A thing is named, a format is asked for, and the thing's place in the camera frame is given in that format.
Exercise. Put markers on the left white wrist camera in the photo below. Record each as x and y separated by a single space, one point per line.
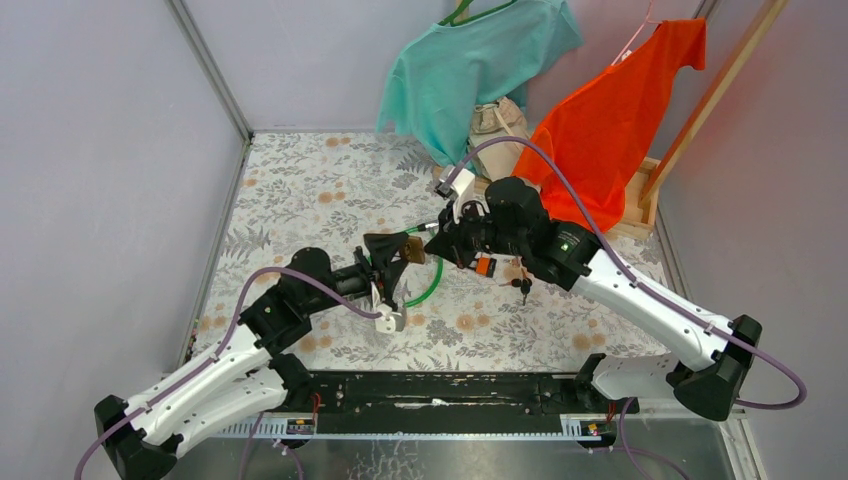
390 320

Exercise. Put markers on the pink hanger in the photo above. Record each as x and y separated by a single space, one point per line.
647 20

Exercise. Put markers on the orange t-shirt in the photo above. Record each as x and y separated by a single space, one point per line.
598 136

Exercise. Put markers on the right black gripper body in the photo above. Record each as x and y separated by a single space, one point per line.
477 234

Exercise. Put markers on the floral table cloth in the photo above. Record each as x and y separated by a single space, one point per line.
329 190

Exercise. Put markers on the green hanger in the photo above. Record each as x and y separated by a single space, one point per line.
462 13

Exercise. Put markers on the black head keys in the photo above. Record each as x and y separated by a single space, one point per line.
524 285

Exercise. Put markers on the aluminium frame profile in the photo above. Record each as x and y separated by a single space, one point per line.
209 66

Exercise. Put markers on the brass padlock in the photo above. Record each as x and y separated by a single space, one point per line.
413 250

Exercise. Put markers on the wooden clothes rack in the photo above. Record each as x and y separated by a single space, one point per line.
643 189

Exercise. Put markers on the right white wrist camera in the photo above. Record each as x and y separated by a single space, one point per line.
456 184

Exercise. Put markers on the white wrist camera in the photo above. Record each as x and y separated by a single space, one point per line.
390 320
456 184

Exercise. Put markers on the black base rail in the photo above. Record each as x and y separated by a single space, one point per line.
452 403

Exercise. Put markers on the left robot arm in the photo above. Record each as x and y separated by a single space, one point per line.
249 370

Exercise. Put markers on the beige cloth bag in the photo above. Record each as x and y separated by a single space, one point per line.
497 119

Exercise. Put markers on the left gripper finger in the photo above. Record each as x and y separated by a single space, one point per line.
388 282
386 251

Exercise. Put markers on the teal t-shirt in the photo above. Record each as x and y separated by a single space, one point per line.
436 81

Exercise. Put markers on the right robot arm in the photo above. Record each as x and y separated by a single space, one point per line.
707 361

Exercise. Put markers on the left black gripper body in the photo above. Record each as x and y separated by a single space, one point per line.
356 281

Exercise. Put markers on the orange black padlock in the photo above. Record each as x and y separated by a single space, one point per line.
485 266

